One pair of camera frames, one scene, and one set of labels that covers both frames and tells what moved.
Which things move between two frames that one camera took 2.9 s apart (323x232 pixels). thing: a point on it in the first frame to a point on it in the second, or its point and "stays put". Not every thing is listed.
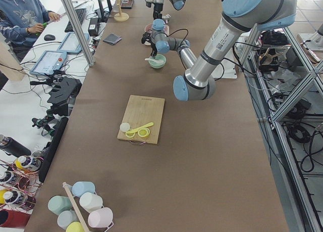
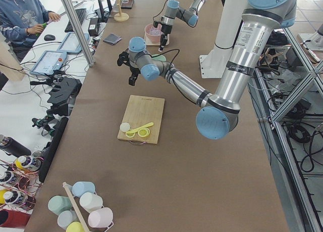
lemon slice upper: x=144 y=132 stays put
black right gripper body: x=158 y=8 to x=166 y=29
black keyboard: x=80 y=13 stays put
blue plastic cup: x=81 y=187 stays put
